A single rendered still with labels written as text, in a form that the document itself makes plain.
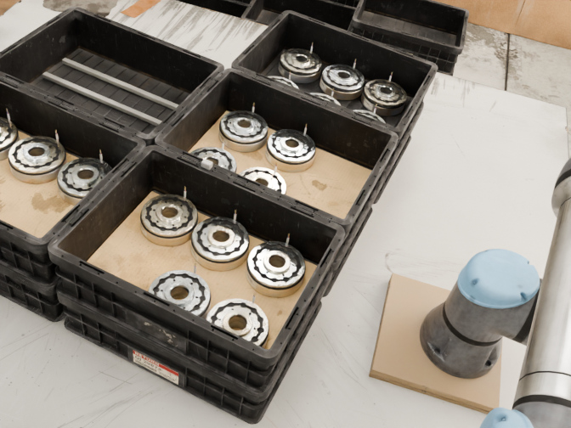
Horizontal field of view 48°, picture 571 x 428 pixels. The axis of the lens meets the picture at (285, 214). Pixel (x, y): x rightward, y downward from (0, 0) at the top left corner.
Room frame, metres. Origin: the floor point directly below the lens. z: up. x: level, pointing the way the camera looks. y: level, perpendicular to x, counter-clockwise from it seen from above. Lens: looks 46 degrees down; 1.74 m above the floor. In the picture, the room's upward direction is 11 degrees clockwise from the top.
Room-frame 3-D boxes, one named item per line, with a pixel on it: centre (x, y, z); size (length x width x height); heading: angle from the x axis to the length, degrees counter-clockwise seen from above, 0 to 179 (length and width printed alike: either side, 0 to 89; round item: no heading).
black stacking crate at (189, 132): (0.97, 0.04, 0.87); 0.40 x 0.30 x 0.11; 73
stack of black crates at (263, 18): (2.25, 0.09, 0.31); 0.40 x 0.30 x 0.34; 83
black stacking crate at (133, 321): (0.68, 0.12, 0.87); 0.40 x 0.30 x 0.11; 73
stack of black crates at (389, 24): (2.20, -0.31, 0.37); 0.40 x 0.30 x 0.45; 83
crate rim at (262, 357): (0.68, 0.12, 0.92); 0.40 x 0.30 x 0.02; 73
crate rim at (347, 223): (0.97, 0.04, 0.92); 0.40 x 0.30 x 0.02; 73
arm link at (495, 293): (0.72, -0.38, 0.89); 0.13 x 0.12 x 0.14; 74
